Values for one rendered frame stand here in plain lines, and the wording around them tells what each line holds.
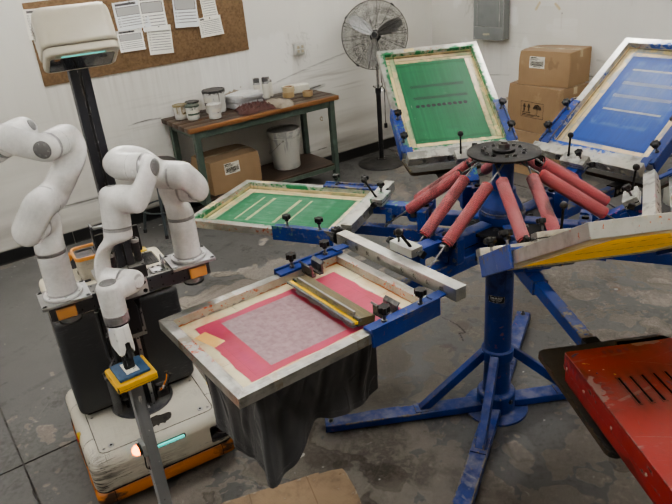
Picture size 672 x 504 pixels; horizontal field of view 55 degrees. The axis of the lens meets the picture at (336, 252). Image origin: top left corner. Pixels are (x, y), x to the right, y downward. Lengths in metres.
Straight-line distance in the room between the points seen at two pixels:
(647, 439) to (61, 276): 1.75
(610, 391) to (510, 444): 1.51
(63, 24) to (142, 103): 3.91
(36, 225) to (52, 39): 0.54
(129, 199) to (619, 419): 1.40
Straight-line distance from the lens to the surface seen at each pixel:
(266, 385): 1.91
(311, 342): 2.13
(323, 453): 3.13
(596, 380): 1.73
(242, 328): 2.26
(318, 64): 6.72
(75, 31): 2.02
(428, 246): 2.52
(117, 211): 2.00
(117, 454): 2.97
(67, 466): 3.46
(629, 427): 1.61
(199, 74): 6.08
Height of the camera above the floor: 2.12
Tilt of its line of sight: 25 degrees down
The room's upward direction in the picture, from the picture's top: 5 degrees counter-clockwise
